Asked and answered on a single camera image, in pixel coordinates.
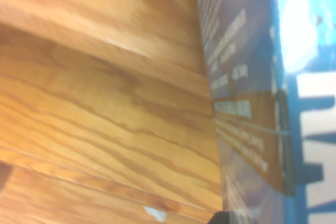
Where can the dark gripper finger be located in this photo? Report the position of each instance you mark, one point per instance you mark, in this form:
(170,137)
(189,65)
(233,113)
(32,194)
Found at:
(223,218)

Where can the blue paperback book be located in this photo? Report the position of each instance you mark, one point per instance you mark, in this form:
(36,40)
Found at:
(262,103)

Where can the wooden oak bookshelf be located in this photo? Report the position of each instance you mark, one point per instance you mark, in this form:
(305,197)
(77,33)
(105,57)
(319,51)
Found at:
(105,103)

